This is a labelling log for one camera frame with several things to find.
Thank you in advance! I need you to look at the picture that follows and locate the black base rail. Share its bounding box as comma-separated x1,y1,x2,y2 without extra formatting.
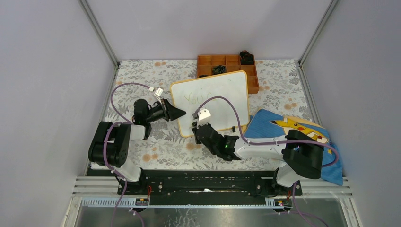
109,170,303,206

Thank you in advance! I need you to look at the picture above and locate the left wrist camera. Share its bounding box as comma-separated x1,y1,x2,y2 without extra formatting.
149,87,164,103

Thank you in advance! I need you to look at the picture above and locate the dark rolled sock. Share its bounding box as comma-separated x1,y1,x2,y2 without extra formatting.
212,65,227,75
239,50,254,65

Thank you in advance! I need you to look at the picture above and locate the purple cable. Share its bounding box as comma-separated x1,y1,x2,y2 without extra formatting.
103,82,151,227
194,96,340,227

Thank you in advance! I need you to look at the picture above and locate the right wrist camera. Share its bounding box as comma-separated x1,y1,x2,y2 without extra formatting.
192,107,211,125

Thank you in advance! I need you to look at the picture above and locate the orange wooden compartment tray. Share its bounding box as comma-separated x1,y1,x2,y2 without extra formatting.
196,54,260,94

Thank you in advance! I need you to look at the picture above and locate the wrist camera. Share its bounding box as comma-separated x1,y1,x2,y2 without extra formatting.
192,107,211,125
149,87,164,103

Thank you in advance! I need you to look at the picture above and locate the blue pikachu cloth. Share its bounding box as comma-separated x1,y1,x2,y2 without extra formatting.
244,108,344,186

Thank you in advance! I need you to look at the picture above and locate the dark rolled sock middle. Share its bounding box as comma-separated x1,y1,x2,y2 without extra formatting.
212,65,227,75

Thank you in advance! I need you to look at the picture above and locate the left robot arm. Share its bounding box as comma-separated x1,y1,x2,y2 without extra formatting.
88,99,186,194

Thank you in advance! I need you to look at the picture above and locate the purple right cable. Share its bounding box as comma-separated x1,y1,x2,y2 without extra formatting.
194,96,340,227

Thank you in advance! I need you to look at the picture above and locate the yellow framed whiteboard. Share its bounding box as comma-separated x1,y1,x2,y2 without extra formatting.
170,70,250,138

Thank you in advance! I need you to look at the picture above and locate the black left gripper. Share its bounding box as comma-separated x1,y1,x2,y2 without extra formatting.
145,98,186,123

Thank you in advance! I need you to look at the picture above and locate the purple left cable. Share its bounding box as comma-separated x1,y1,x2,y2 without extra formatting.
103,82,151,227

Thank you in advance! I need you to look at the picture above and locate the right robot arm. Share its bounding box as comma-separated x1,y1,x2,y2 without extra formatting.
192,123,324,195

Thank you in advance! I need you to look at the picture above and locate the dark rolled sock upper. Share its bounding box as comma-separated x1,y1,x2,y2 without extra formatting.
239,50,254,65

